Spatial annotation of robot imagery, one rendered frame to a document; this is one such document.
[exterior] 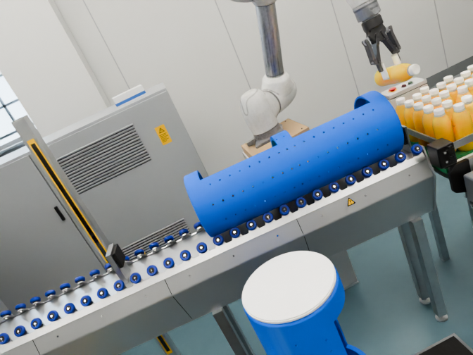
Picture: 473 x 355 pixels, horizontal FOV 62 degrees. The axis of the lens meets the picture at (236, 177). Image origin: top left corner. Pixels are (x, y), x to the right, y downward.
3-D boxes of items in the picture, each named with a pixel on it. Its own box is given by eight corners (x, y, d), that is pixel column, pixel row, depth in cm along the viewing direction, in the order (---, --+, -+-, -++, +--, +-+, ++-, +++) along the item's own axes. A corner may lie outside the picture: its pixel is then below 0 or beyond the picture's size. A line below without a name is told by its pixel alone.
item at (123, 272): (126, 272, 178) (108, 245, 172) (134, 268, 178) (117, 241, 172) (123, 284, 169) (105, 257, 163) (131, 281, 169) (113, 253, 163)
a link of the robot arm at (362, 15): (381, -6, 143) (387, 9, 144) (365, 3, 152) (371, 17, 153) (362, 4, 141) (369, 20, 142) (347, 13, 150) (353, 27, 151)
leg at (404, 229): (417, 299, 217) (389, 206, 194) (426, 295, 217) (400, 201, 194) (423, 306, 211) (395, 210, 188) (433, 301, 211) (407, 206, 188)
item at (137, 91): (116, 106, 306) (111, 97, 303) (144, 93, 310) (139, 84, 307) (117, 107, 294) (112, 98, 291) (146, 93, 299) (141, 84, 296)
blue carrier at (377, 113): (208, 220, 185) (182, 168, 176) (377, 143, 185) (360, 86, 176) (214, 249, 159) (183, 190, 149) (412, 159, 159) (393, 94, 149)
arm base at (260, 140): (248, 142, 229) (243, 134, 227) (282, 125, 226) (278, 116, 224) (250, 152, 212) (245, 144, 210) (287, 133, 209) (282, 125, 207)
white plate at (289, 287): (270, 339, 95) (272, 343, 96) (357, 276, 102) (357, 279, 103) (226, 287, 120) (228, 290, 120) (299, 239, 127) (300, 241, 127)
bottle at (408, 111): (429, 136, 181) (421, 100, 174) (419, 144, 179) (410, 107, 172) (417, 135, 187) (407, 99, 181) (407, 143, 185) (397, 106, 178)
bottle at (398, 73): (381, 90, 161) (414, 84, 143) (369, 79, 159) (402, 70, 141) (390, 77, 162) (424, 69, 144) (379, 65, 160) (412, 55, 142)
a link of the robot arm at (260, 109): (246, 137, 219) (228, 102, 211) (265, 120, 228) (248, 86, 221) (267, 134, 206) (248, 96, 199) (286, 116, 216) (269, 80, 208)
